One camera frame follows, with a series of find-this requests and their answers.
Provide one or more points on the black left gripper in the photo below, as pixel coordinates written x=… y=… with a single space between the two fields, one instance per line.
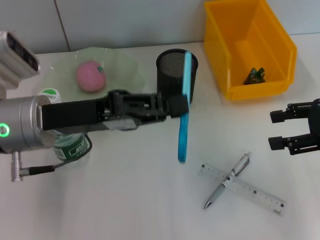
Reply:
x=70 y=113

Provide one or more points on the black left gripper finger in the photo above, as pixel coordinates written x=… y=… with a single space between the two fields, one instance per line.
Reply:
x=150 y=118
x=177 y=106

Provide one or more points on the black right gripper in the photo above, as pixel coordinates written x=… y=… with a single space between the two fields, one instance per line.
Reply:
x=315 y=117

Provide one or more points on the blue scissors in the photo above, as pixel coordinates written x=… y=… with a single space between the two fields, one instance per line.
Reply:
x=183 y=140

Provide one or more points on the clear water bottle green label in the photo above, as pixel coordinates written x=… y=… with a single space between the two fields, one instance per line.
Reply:
x=72 y=150

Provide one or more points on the pink peach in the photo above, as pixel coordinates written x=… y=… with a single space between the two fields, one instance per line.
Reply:
x=91 y=77

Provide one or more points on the green plastic wrapper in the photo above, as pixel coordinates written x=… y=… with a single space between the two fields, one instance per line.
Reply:
x=253 y=76

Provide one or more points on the transparent plastic ruler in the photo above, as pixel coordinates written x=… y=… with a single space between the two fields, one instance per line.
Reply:
x=262 y=195

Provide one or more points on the silver ballpoint pen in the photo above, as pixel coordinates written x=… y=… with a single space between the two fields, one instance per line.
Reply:
x=220 y=191

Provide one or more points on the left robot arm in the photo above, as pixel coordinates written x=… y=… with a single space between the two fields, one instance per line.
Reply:
x=22 y=125

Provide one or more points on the black mesh pen holder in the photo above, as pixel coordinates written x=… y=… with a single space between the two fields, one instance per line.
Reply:
x=170 y=80

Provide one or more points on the pale green fruit plate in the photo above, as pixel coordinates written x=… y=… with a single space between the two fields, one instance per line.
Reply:
x=120 y=70

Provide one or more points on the yellow plastic bin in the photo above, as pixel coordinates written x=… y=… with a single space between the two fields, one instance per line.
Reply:
x=225 y=50

